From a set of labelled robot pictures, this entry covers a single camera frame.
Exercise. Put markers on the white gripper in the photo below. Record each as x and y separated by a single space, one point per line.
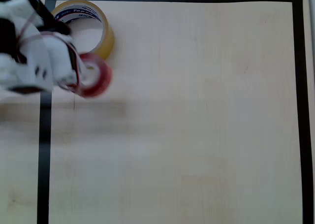
64 64

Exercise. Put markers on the small red tape roll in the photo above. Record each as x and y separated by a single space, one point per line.
104 73

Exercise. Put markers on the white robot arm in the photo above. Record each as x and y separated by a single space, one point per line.
17 14

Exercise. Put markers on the big yellow tape roll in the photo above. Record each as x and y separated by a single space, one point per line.
108 40

